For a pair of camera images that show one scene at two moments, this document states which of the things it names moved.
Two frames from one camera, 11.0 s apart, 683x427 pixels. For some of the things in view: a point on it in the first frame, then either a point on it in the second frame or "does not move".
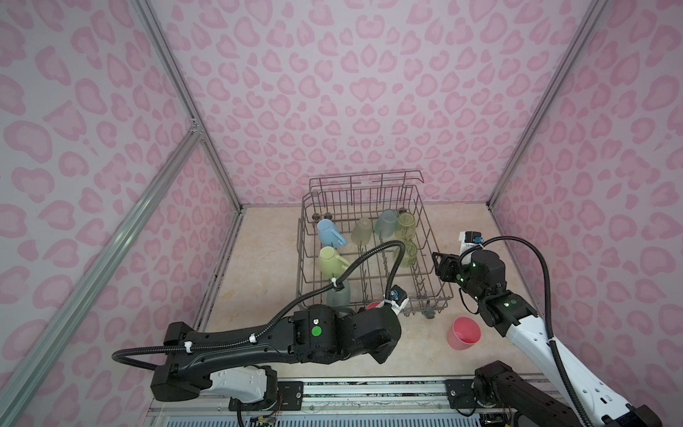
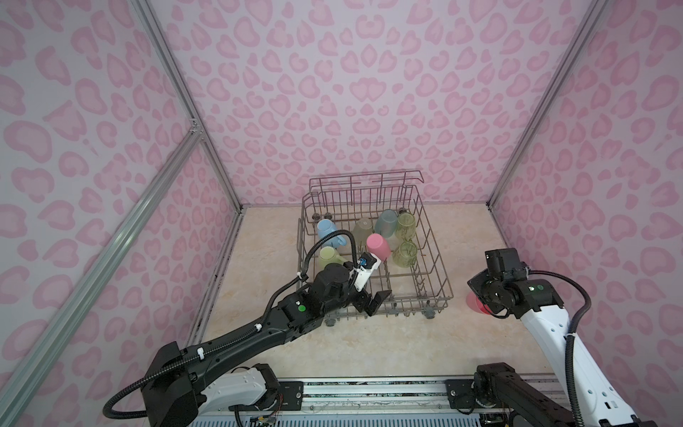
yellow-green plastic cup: [332, 264] does not move
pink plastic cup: [464, 334] -> [475, 304]
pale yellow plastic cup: [362, 231] does not move
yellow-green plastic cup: [410, 253] does not move
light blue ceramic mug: [328, 236] does not move
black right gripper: [448, 262] -> [474, 284]
